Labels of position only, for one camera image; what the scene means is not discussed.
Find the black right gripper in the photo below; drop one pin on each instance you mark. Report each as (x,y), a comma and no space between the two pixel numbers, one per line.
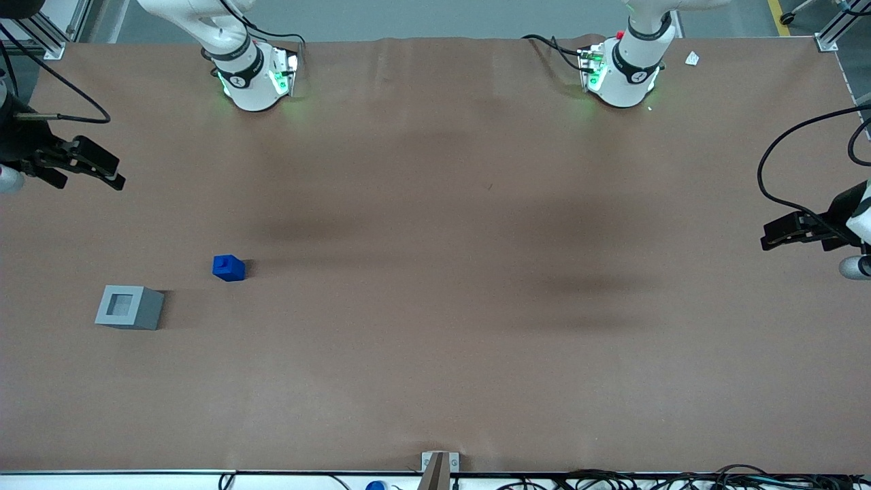
(20,141)

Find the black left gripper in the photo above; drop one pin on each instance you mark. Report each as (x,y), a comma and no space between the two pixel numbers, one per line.
(836,212)

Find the blue plastic part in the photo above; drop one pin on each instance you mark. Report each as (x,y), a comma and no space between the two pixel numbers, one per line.
(230,269)

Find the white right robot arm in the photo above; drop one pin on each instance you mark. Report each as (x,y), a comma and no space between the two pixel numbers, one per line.
(252,85)

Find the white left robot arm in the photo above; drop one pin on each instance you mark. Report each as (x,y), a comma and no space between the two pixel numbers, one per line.
(622,85)

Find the gray square base block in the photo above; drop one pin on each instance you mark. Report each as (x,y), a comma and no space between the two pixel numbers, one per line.
(146,312)

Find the small white paper tag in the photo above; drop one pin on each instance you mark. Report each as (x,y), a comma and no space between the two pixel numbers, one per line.
(692,58)

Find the black caster wheel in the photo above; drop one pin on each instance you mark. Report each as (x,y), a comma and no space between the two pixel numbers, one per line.
(789,18)

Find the brown table mat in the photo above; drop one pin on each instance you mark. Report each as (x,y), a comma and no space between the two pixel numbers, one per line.
(435,286)

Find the blue round cap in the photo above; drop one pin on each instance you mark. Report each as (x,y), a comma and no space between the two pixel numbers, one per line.
(375,486)

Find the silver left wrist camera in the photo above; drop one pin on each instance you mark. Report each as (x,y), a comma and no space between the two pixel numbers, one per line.
(854,267)

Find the aluminium frame profile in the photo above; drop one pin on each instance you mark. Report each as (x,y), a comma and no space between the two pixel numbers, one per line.
(41,30)
(840,27)

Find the gray metal bracket plate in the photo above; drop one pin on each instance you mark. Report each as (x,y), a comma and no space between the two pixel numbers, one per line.
(453,461)

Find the brown camera post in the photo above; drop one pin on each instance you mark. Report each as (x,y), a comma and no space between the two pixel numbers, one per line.
(435,476)

